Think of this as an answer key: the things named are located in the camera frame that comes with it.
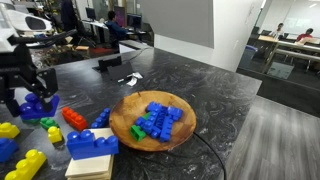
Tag seated person dark jacket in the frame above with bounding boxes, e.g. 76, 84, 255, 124
104, 10, 130, 44

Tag blue square toy block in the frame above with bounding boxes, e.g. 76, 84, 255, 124
18, 92, 61, 121
0, 137, 20, 164

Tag long office table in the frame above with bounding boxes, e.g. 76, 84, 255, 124
257, 34, 320, 74

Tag black computer monitor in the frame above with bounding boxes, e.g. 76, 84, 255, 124
126, 13, 143, 32
85, 6, 98, 22

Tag long blue toy block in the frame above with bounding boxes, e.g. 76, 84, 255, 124
158, 116, 175, 144

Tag white paper tag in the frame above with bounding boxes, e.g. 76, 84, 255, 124
117, 71, 144, 87

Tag black table cable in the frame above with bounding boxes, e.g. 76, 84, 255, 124
192, 131, 228, 180

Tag round wooden bowl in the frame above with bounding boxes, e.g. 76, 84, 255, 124
108, 90, 198, 153

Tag narrow blue toy block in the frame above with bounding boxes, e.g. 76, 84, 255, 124
91, 107, 112, 130

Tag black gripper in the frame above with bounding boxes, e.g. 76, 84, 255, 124
0, 44, 60, 118

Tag person in white shirt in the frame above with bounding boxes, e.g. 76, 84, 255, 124
268, 22, 285, 40

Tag blue grid toy block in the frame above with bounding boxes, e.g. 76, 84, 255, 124
153, 109, 170, 130

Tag grey wall panel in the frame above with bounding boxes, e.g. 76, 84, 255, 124
138, 0, 215, 50

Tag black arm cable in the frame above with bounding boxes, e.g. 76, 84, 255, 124
7, 28, 78, 47

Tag dark flat stand plate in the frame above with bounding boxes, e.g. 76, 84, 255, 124
106, 62, 135, 81

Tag blue waste bin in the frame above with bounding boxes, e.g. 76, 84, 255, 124
239, 44, 259, 68

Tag red toy block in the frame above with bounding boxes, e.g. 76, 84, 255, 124
61, 106, 89, 132

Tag pale wooden board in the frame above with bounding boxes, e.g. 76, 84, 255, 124
65, 166, 115, 180
64, 127, 116, 179

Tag large blue toy block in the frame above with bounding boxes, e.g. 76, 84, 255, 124
66, 129, 120, 161

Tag flat green toy block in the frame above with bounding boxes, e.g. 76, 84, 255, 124
22, 117, 41, 127

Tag standing person dark clothes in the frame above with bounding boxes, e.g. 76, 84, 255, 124
60, 0, 79, 32

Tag person in red shirt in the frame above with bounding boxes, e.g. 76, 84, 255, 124
296, 27, 315, 43

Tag long yellow toy block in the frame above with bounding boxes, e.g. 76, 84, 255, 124
3, 148, 48, 180

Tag small yellow toy block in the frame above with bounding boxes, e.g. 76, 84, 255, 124
47, 125, 64, 145

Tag black camera stand bar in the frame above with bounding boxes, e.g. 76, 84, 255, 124
92, 54, 123, 72

